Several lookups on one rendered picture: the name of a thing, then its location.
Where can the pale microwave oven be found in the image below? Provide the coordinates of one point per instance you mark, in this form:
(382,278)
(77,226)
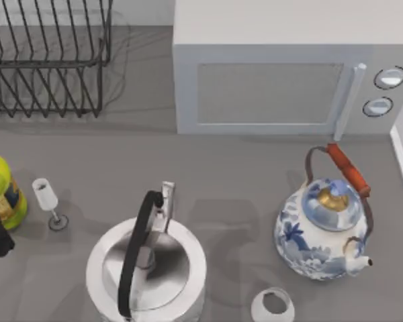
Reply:
(255,40)

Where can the blue and white porcelain teapot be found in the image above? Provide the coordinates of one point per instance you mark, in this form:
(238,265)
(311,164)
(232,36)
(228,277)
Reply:
(319,231)

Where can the small white wine glass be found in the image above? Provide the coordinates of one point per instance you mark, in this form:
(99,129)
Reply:
(46,198)

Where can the white cup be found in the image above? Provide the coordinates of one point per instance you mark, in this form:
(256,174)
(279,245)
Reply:
(272,305)

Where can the small microwave knob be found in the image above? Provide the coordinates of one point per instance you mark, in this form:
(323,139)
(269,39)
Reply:
(377,107)

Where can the yellow green patterned bottle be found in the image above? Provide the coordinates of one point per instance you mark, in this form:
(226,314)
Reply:
(11,201)

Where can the large microwave knob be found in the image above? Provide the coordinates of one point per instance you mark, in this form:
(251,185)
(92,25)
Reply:
(390,77)

